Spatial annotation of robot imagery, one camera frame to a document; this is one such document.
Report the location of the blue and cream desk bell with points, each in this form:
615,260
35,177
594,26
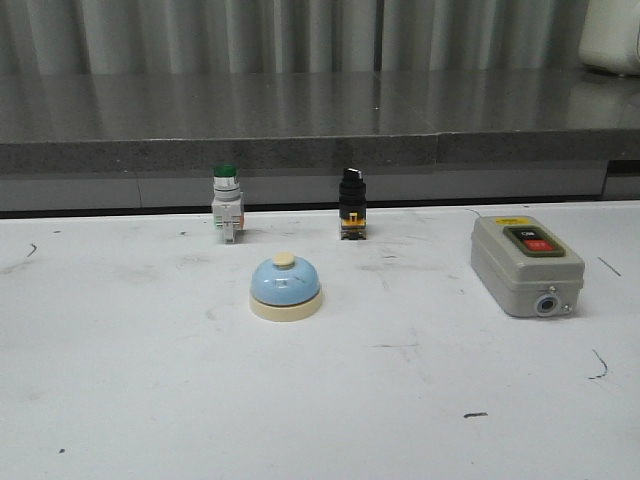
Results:
285,288

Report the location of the grey stone counter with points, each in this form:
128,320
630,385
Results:
152,141

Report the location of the white appliance on counter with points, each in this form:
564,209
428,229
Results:
610,36

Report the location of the black selector switch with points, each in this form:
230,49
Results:
352,205

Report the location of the green pushbutton switch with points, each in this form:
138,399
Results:
228,202

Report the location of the grey on-off switch box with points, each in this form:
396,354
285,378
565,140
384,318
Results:
528,270

